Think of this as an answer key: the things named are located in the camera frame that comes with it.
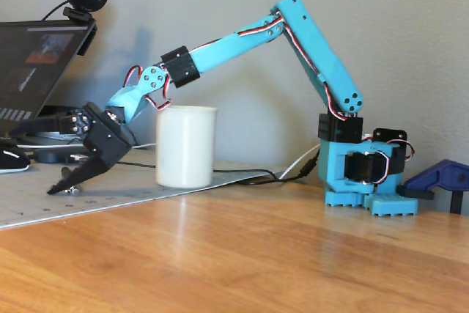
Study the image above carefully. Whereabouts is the white USB cable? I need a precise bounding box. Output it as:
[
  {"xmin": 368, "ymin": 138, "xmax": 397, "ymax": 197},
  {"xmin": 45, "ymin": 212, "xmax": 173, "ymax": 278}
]
[{"xmin": 278, "ymin": 143, "xmax": 322, "ymax": 180}]

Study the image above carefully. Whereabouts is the black cable with ferrite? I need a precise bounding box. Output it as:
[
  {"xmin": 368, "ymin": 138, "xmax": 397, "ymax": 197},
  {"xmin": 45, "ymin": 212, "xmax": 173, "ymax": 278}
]
[{"xmin": 120, "ymin": 157, "xmax": 320, "ymax": 186}]

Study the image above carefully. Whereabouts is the white power adapter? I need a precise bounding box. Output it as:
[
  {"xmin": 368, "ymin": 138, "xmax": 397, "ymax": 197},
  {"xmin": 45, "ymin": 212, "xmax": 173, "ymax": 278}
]
[{"xmin": 34, "ymin": 130, "xmax": 86, "ymax": 141}]

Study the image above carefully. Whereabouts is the laptop screen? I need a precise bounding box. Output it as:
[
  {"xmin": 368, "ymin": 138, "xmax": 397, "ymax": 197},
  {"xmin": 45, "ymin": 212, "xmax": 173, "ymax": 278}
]
[{"xmin": 0, "ymin": 19, "xmax": 93, "ymax": 145}]

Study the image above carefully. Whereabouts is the blue and black pen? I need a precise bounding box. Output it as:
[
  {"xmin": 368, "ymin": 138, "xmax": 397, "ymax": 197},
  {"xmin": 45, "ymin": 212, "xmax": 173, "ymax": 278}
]
[{"xmin": 60, "ymin": 166, "xmax": 82, "ymax": 196}]

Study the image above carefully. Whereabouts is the teal robot arm with base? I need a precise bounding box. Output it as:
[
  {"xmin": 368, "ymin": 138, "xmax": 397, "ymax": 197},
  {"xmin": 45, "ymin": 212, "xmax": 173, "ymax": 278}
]
[{"xmin": 104, "ymin": 0, "xmax": 421, "ymax": 218}]

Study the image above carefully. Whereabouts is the grey gridded cutting mat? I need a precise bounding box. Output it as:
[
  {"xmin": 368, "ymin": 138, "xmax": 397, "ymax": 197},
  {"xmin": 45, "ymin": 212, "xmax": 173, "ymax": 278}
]
[{"xmin": 0, "ymin": 150, "xmax": 290, "ymax": 232}]

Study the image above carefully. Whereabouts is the black computer mouse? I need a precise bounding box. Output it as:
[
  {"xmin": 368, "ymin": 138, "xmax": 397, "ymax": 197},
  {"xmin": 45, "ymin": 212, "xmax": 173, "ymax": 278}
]
[{"xmin": 0, "ymin": 143, "xmax": 31, "ymax": 175}]

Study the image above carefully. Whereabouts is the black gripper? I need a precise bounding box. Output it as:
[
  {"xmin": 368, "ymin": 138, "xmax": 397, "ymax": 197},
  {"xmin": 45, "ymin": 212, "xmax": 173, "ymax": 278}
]
[{"xmin": 10, "ymin": 101, "xmax": 133, "ymax": 196}]

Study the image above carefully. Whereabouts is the thin black webcam cable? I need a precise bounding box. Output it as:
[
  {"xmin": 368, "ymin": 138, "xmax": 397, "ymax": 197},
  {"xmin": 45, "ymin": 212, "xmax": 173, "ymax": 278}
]
[{"xmin": 40, "ymin": 0, "xmax": 70, "ymax": 21}]

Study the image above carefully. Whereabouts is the thin white adapter cable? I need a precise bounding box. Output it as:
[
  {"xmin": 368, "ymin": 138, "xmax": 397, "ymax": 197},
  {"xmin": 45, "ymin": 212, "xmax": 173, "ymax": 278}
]
[{"xmin": 16, "ymin": 136, "xmax": 157, "ymax": 151}]

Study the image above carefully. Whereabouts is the black power adapter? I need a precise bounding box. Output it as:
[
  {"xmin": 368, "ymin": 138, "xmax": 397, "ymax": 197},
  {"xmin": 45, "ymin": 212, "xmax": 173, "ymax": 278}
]
[{"xmin": 43, "ymin": 105, "xmax": 78, "ymax": 118}]

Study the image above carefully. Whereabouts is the white ceramic mug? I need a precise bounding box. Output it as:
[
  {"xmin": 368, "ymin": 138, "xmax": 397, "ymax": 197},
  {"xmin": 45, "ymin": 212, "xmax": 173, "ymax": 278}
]
[{"xmin": 155, "ymin": 105, "xmax": 220, "ymax": 190}]

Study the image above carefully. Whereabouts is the dark blue clamp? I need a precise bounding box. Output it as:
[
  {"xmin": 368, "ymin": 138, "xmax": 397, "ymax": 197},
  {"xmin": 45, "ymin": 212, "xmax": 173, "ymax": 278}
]
[{"xmin": 396, "ymin": 158, "xmax": 469, "ymax": 215}]

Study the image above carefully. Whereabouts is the black USB hub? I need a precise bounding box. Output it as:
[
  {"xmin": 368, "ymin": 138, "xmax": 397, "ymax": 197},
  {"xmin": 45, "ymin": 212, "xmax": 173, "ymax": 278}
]
[{"xmin": 32, "ymin": 147, "xmax": 89, "ymax": 164}]

